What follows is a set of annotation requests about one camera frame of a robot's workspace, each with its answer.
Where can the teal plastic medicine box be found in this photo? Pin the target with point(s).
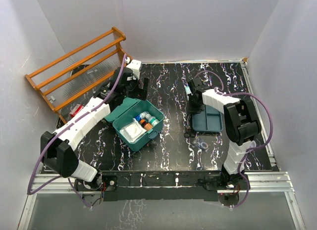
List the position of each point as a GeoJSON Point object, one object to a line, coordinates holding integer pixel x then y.
{"type": "Point", "coordinates": [125, 114]}

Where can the white bottle green label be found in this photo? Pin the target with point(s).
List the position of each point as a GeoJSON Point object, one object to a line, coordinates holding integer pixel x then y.
{"type": "Point", "coordinates": [151, 119]}

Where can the white square gauze pack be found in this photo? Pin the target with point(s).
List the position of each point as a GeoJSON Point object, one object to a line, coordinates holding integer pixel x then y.
{"type": "Point", "coordinates": [132, 132]}

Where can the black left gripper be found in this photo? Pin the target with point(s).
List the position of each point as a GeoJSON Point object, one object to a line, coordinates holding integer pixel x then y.
{"type": "Point", "coordinates": [140, 94]}

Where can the clear bag small items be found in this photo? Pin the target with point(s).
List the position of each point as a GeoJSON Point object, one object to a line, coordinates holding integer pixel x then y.
{"type": "Point", "coordinates": [200, 143]}

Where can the white blue sachet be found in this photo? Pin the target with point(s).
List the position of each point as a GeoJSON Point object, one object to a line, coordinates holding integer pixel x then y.
{"type": "Point", "coordinates": [187, 89]}

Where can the orange wooden shelf rack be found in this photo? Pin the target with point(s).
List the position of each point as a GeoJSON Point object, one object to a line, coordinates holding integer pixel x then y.
{"type": "Point", "coordinates": [72, 78]}

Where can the small scissors white sheath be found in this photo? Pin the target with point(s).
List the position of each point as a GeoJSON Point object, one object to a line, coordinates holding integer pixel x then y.
{"type": "Point", "coordinates": [188, 132]}

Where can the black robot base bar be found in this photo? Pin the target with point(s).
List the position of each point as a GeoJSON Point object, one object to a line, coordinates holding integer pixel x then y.
{"type": "Point", "coordinates": [165, 185]}

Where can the dark teal tray insert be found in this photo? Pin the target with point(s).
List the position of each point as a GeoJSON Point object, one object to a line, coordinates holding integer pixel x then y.
{"type": "Point", "coordinates": [209, 120]}

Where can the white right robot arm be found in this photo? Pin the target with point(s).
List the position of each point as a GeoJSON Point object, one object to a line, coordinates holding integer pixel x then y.
{"type": "Point", "coordinates": [241, 121]}

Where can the red white medicine box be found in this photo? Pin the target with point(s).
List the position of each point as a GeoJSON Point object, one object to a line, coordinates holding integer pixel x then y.
{"type": "Point", "coordinates": [75, 110]}

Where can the brown bottle orange label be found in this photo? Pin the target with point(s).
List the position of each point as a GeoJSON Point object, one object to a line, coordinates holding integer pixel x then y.
{"type": "Point", "coordinates": [147, 126]}

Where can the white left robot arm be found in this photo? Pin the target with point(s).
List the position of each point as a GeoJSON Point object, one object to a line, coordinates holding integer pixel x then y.
{"type": "Point", "coordinates": [58, 147]}

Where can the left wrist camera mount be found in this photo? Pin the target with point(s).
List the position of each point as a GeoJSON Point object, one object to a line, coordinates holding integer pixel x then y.
{"type": "Point", "coordinates": [134, 65]}

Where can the white bottle blue label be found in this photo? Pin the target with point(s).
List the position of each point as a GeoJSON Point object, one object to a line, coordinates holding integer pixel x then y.
{"type": "Point", "coordinates": [141, 116]}

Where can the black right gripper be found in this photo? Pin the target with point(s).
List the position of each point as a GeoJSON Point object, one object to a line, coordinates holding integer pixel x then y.
{"type": "Point", "coordinates": [192, 110]}

